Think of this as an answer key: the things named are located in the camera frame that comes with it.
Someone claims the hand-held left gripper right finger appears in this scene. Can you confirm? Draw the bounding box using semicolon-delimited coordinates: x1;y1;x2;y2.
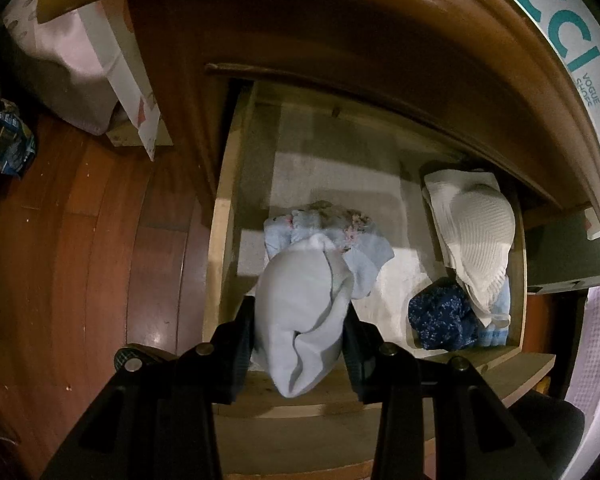
341;305;547;480

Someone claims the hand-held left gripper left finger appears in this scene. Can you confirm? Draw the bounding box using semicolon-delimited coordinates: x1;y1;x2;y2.
40;296;256;480

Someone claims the pale grey underwear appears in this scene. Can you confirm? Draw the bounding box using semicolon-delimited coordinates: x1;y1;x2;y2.
252;234;355;400

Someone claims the dark blue floral underwear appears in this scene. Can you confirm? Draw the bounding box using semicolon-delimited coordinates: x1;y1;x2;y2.
408;279;480;352

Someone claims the floral light blue underwear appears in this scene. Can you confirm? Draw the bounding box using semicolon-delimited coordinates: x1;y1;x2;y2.
263;204;396;302

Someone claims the white lace bra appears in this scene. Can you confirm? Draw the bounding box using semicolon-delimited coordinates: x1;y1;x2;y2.
432;182;517;330

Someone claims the white garment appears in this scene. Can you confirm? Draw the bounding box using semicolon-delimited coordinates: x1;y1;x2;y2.
422;167;501;211

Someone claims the wooden drawer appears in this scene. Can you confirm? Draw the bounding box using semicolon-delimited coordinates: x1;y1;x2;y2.
200;80;558;480

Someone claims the dark checked cloth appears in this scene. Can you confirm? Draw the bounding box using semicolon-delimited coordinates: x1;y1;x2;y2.
112;343;178;376

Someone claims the black cloth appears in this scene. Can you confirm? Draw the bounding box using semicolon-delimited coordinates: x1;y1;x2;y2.
507;394;587;480

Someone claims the white printed carton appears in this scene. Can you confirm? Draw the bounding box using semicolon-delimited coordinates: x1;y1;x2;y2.
80;0;175;162

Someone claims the blue plaid fabric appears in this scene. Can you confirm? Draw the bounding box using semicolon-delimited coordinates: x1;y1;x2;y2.
0;99;38;181

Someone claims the pink printed pillow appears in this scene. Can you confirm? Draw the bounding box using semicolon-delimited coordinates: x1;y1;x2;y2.
2;0;131;136

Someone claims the wooden nightstand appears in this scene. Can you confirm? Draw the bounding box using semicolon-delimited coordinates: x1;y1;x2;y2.
35;0;600;231

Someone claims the white box with teal letters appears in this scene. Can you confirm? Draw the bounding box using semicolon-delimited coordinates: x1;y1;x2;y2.
477;0;600;153

